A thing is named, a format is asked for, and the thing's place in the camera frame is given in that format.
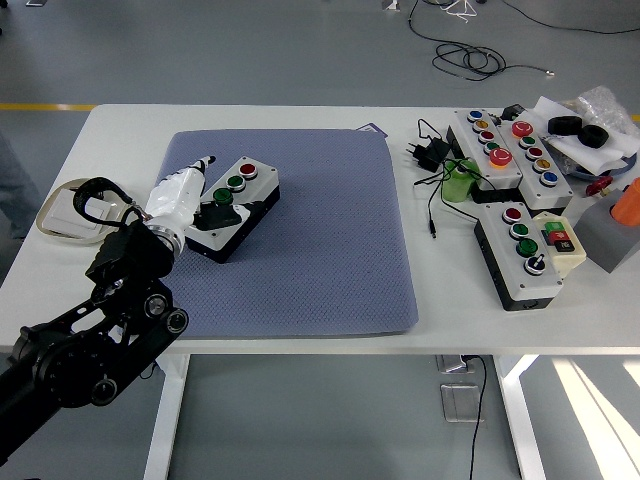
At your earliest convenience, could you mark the cream three-button switch box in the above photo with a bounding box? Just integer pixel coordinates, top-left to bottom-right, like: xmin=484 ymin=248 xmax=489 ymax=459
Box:
xmin=531 ymin=210 xmax=587 ymax=279

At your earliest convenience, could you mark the grey four-button control box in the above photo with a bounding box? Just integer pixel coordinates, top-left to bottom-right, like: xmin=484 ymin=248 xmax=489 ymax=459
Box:
xmin=184 ymin=155 xmax=281 ymax=265
xmin=473 ymin=201 xmax=565 ymax=312

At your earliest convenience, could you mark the blue-rimmed plate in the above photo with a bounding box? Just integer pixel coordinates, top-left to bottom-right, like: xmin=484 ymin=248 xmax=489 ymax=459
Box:
xmin=564 ymin=149 xmax=640 ymax=180

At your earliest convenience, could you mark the grey block box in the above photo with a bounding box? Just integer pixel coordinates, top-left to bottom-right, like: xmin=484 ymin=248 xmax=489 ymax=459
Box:
xmin=572 ymin=187 xmax=640 ymax=274

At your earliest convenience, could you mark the green plastic bottle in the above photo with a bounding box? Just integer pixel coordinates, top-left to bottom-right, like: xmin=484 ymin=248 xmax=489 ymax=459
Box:
xmin=440 ymin=157 xmax=482 ymax=204

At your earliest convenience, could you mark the clear bubble wrap bag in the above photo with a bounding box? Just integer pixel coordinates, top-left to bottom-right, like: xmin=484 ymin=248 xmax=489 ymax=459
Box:
xmin=559 ymin=85 xmax=640 ymax=139

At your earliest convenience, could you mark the black foam ring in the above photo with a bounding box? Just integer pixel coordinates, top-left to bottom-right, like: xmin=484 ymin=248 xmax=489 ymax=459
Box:
xmin=578 ymin=124 xmax=610 ymax=150
xmin=547 ymin=115 xmax=582 ymax=136

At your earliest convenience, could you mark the blue-grey textured mat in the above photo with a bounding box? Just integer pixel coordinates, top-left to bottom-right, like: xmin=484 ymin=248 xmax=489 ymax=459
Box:
xmin=152 ymin=128 xmax=420 ymax=341

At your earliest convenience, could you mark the purple card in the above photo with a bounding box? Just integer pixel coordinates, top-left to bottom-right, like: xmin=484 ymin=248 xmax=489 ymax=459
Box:
xmin=355 ymin=122 xmax=390 ymax=140

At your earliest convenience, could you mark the metal under-table bracket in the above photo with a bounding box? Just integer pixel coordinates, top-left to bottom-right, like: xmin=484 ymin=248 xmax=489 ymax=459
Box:
xmin=434 ymin=354 xmax=476 ymax=374

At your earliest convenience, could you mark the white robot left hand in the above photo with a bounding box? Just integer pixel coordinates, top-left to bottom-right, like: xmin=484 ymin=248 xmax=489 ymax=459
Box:
xmin=143 ymin=154 xmax=262 ymax=240

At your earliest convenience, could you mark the white foam sheet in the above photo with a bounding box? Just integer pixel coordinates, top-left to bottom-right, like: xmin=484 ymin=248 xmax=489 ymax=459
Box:
xmin=529 ymin=95 xmax=640 ymax=174

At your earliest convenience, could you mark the red knob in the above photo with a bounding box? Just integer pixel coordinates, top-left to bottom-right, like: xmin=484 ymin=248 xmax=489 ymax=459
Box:
xmin=585 ymin=175 xmax=614 ymax=197

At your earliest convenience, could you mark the coiled black floor cable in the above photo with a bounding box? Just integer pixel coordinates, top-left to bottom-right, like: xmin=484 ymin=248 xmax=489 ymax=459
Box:
xmin=407 ymin=0 xmax=556 ymax=82

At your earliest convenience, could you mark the white floor cord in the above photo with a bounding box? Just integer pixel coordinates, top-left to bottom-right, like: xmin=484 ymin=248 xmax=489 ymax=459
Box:
xmin=438 ymin=0 xmax=479 ymax=24

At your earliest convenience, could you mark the white wall switch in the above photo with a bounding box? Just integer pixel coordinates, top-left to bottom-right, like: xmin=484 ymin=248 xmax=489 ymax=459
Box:
xmin=42 ymin=191 xmax=114 ymax=236

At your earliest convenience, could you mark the white table leg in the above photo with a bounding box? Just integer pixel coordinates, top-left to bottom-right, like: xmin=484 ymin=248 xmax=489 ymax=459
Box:
xmin=142 ymin=353 xmax=191 ymax=480
xmin=492 ymin=354 xmax=549 ymax=480

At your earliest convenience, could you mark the grey five-button emergency-stop box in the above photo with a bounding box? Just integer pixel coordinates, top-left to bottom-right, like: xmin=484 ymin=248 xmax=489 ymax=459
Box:
xmin=444 ymin=108 xmax=525 ymax=204
xmin=494 ymin=117 xmax=575 ymax=211

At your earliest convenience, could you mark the metal floor socket plate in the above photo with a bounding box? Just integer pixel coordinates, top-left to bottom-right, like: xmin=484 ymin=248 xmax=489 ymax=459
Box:
xmin=439 ymin=382 xmax=485 ymax=424

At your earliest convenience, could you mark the orange cylinder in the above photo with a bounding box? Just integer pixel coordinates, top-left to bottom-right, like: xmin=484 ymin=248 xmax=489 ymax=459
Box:
xmin=609 ymin=177 xmax=640 ymax=226

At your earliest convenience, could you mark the white oval dish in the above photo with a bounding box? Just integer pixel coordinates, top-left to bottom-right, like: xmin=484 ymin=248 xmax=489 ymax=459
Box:
xmin=35 ymin=178 xmax=126 ymax=246

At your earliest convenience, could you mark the black hanging cable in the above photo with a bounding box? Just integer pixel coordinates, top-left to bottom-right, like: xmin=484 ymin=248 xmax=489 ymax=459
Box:
xmin=462 ymin=354 xmax=489 ymax=480

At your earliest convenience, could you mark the black power adapter with cord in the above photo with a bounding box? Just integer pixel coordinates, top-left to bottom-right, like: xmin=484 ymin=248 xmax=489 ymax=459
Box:
xmin=405 ymin=117 xmax=482 ymax=239

